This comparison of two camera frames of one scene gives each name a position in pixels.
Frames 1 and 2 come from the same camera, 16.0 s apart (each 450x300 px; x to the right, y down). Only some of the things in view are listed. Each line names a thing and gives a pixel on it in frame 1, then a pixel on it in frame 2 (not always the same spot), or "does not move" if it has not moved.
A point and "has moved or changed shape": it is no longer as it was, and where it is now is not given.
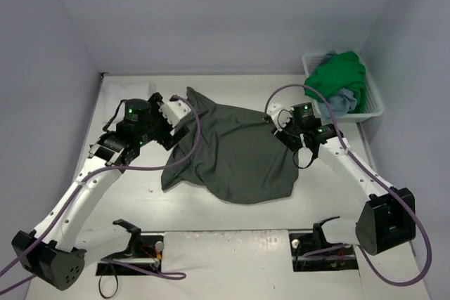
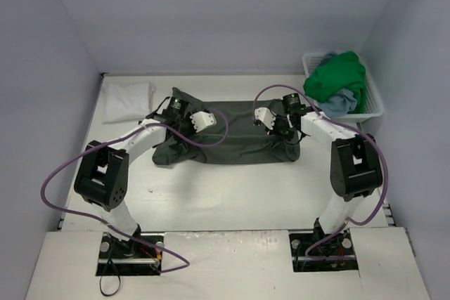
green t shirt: [339, 71] does not move
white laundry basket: [373, 106] does not move
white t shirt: [113, 93] does not move
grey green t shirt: [241, 157] has moved or changed shape
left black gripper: [172, 135] -> [183, 128]
